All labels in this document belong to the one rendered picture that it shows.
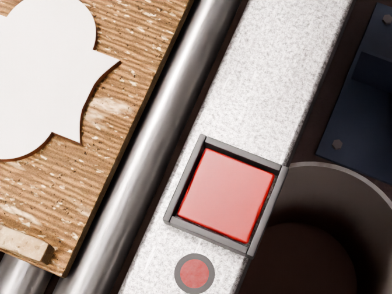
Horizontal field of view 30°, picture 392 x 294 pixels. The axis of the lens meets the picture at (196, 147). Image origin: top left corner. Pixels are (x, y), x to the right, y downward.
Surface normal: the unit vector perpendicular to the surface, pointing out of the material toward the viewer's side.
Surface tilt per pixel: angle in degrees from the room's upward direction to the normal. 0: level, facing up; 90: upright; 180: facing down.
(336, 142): 0
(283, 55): 0
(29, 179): 0
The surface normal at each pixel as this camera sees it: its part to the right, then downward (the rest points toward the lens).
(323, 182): -0.23, 0.92
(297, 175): 0.10, 0.93
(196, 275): -0.05, -0.29
